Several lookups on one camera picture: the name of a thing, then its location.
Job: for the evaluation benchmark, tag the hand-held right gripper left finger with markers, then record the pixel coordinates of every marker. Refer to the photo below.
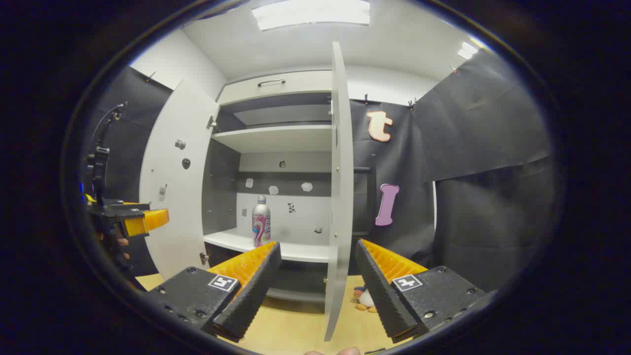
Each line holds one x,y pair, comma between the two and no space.
256,291

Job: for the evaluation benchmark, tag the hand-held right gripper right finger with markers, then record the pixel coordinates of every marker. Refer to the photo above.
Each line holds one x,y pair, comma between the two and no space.
379,291

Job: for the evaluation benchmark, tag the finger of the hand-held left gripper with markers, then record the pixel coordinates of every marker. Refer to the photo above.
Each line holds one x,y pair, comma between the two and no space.
145,222

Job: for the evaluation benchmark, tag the white cabinet door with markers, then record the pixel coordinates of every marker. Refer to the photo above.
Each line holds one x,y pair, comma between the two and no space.
182,222
340,197

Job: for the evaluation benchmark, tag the silver bottle with pink label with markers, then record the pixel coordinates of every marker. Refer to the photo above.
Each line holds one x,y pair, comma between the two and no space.
261,222

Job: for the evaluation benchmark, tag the white and grey cabinet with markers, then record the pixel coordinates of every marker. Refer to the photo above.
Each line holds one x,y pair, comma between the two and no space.
296,231

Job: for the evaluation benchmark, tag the white cabinet shelf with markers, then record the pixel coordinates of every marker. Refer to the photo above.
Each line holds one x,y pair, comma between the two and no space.
276,138
281,116

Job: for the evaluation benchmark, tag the white cabinet drawer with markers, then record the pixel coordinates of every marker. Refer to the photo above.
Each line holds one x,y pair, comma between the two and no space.
305,86

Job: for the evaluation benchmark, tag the toy penguin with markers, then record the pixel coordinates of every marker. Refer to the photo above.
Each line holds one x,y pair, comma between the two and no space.
366,298

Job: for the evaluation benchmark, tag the small ceiling light panel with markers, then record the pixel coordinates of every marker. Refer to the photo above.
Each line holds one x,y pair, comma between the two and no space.
468,50

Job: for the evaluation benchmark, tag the large ceiling light panel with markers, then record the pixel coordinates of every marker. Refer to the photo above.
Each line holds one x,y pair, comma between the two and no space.
310,14

